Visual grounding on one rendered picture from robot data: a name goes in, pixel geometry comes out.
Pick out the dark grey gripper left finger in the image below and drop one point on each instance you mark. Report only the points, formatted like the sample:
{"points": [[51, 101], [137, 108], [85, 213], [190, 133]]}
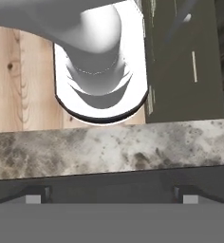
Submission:
{"points": [[38, 192]]}

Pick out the dark grey cupboard door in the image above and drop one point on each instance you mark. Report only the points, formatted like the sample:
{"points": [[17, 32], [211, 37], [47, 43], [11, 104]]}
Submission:
{"points": [[177, 95]]}

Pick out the dark cupboard front under worktop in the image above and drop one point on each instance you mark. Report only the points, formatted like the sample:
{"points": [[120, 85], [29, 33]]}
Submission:
{"points": [[110, 182]]}

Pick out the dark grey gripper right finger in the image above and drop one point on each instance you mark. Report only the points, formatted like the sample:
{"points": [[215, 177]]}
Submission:
{"points": [[186, 191]]}

